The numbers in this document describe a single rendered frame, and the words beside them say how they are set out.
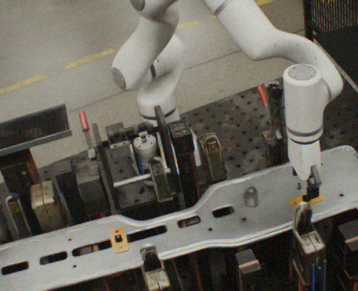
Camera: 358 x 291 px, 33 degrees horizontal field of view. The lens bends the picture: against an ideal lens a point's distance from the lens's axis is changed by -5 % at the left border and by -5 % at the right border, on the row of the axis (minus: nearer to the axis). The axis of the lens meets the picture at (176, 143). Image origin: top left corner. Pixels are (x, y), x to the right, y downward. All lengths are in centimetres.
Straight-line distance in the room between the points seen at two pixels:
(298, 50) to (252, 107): 102
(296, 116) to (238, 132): 94
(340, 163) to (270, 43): 46
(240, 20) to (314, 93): 22
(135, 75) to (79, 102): 217
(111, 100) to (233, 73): 76
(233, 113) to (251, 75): 151
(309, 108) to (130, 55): 63
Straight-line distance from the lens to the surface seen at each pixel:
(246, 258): 147
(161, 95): 192
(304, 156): 141
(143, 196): 170
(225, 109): 240
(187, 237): 152
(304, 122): 136
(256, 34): 135
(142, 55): 176
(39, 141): 167
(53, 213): 162
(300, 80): 131
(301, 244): 142
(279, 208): 156
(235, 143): 224
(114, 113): 376
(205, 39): 432
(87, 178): 163
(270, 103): 160
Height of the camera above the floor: 210
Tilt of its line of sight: 38 degrees down
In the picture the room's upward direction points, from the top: 11 degrees counter-clockwise
